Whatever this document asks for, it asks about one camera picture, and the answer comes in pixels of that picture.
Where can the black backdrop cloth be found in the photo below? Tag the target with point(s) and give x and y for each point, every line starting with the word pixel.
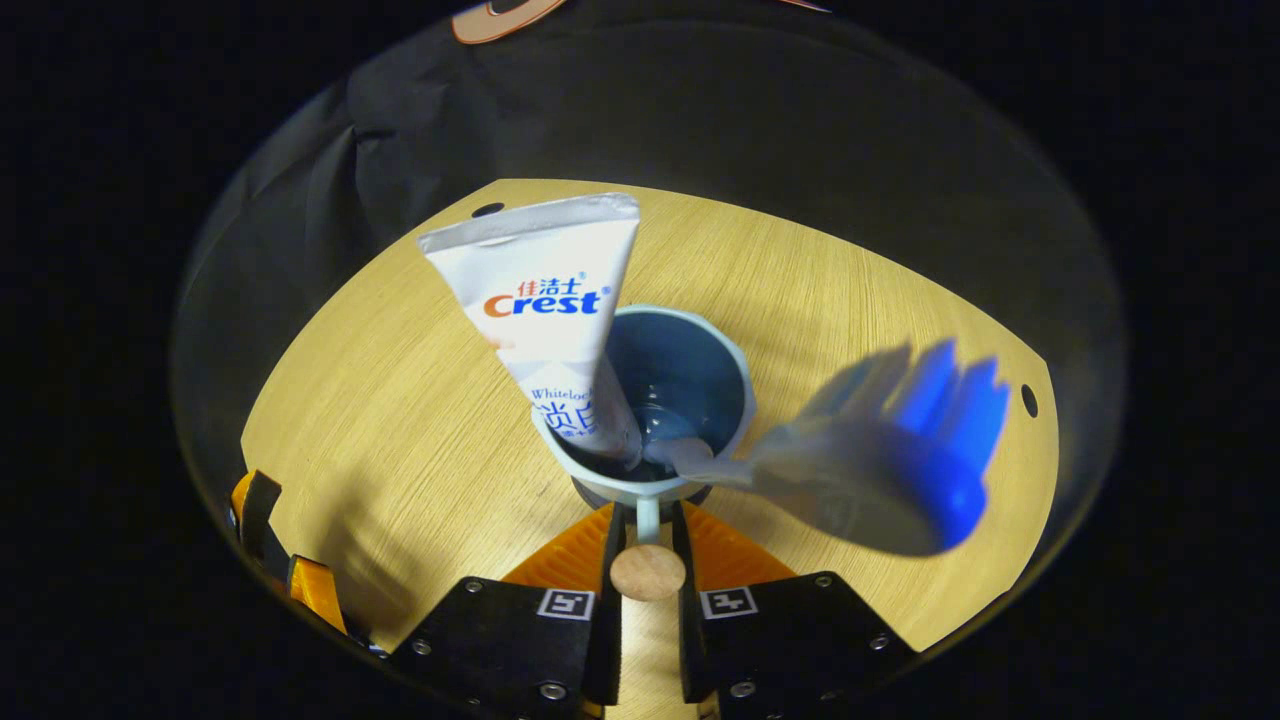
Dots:
pixel 800 130

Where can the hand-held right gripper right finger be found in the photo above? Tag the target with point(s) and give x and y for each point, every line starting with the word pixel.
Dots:
pixel 692 650

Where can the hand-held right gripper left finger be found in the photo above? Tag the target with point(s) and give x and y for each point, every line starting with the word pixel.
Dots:
pixel 605 650

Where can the wooden desktop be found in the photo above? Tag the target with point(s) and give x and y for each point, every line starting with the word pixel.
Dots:
pixel 400 420

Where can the white toothpaste tube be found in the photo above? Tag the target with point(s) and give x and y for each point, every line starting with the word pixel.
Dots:
pixel 545 300

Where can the white toothbrush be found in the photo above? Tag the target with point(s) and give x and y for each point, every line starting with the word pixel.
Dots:
pixel 900 450

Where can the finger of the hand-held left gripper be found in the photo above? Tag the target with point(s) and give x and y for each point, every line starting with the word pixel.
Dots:
pixel 258 515
pixel 318 595

